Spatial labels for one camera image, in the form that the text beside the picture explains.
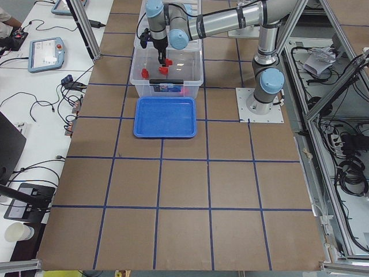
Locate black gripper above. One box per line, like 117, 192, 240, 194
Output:
140, 28, 168, 66

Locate red block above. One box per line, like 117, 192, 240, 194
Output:
165, 58, 173, 67
158, 66, 168, 76
141, 68, 149, 80
179, 87, 191, 97

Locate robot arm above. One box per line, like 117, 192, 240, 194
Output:
137, 0, 307, 115

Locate clear plastic storage box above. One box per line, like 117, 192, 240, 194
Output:
130, 47, 204, 99

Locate blue plastic tray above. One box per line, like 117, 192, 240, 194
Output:
133, 96, 197, 139

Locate black power adapter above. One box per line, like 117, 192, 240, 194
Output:
89, 20, 106, 28

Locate teach pendant tablet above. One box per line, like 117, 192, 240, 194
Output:
28, 37, 65, 73
51, 0, 71, 16

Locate white paper cup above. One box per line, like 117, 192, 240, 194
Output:
4, 222, 35, 242

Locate black box latch handle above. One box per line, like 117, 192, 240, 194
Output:
149, 79, 184, 85

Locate aluminium frame post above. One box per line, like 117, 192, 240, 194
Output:
66, 0, 101, 61

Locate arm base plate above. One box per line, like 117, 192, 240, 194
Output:
236, 88, 284, 124

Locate coiled black cables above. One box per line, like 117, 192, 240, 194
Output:
336, 159, 368, 196

